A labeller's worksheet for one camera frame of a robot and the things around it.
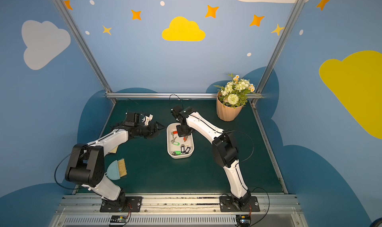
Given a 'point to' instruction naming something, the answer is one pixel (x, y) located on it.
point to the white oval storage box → (179, 147)
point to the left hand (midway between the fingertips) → (162, 128)
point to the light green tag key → (174, 142)
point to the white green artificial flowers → (235, 93)
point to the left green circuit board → (116, 218)
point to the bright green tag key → (176, 153)
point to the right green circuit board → (243, 220)
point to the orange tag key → (185, 138)
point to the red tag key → (174, 132)
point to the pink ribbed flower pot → (226, 113)
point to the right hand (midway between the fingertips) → (186, 132)
